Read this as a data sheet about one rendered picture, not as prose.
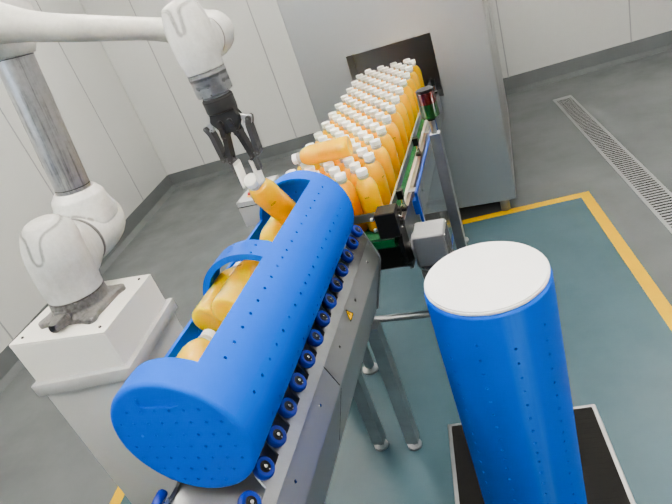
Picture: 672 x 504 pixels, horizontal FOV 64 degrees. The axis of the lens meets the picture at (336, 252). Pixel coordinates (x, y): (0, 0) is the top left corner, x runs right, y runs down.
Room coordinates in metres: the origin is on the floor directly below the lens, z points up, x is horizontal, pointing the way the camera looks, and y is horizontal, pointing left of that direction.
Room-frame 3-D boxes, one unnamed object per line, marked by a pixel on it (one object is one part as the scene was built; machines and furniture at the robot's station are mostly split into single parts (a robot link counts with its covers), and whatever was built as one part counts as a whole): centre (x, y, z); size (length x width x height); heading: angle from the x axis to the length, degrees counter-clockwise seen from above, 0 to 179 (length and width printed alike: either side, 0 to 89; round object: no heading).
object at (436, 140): (1.83, -0.48, 0.55); 0.04 x 0.04 x 1.10; 66
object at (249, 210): (1.93, 0.19, 1.05); 0.20 x 0.10 x 0.10; 156
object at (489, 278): (1.00, -0.30, 1.03); 0.28 x 0.28 x 0.01
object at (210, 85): (1.33, 0.14, 1.58); 0.09 x 0.09 x 0.06
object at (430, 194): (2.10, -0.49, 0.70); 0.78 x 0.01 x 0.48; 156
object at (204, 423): (1.17, 0.21, 1.09); 0.88 x 0.28 x 0.28; 156
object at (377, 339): (1.53, -0.03, 0.31); 0.06 x 0.06 x 0.63; 66
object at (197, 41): (1.35, 0.13, 1.68); 0.13 x 0.11 x 0.16; 167
